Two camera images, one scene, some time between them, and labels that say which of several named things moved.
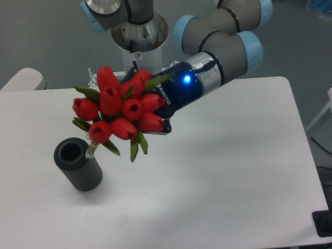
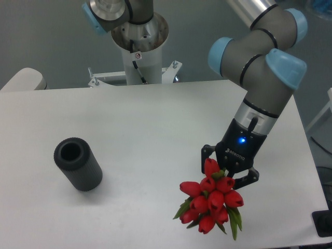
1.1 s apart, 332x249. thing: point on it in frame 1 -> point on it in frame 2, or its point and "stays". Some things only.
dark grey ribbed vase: x=84 y=173 stays
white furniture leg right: x=328 y=107 stays
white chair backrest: x=26 y=79 stays
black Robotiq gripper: x=181 y=90 -> x=235 y=152
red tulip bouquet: x=123 y=109 -> x=212 y=203
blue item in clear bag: x=322 y=8 stays
